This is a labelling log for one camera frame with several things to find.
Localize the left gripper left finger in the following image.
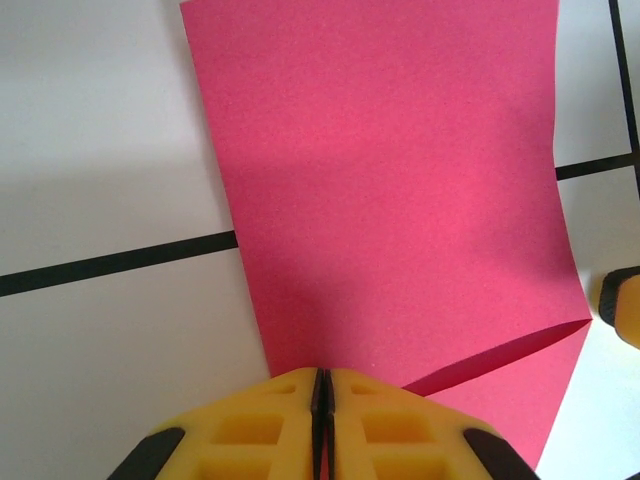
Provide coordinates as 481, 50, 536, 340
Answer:
107, 367, 322, 480

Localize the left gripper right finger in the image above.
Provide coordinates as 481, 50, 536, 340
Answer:
323, 367, 544, 480

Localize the pink square paper sheet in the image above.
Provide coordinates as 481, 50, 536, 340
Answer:
178, 0, 594, 474

